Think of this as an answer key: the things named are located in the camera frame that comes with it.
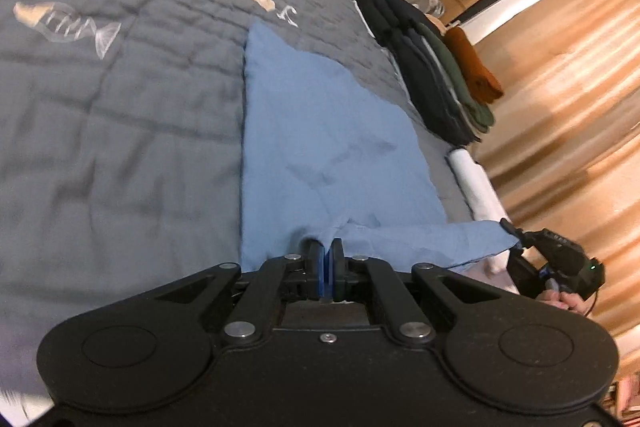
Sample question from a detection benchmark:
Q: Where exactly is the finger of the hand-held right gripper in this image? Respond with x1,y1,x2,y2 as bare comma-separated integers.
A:
500,218,536,250
507,252,551,299

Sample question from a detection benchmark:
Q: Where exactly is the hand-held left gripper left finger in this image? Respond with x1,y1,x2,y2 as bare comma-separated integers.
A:
145,238,331,343

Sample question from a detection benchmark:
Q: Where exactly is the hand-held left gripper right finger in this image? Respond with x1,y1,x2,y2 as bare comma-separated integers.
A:
330,238,512,343

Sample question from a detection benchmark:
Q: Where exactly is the blue bed sheet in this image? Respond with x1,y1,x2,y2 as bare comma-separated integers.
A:
239,22,521,273

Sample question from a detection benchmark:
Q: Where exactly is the stack of folded dark clothes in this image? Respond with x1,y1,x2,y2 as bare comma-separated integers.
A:
352,0,481,146

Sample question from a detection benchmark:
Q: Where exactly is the person's right hand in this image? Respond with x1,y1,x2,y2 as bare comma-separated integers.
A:
542,288,592,317

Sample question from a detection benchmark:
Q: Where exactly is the white rolled towel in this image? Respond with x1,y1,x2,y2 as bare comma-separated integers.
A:
447,148,511,273

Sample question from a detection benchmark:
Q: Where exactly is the beige curtain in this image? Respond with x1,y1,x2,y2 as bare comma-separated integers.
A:
470,0,640,348

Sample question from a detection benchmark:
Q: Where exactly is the green folded garment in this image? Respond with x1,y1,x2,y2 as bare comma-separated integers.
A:
425,19,496,135

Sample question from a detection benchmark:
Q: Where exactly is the rust orange folded garment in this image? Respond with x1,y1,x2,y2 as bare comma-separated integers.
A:
442,27,505,105

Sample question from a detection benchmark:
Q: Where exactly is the grey printed quilt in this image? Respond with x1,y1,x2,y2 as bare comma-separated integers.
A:
0,0,473,408

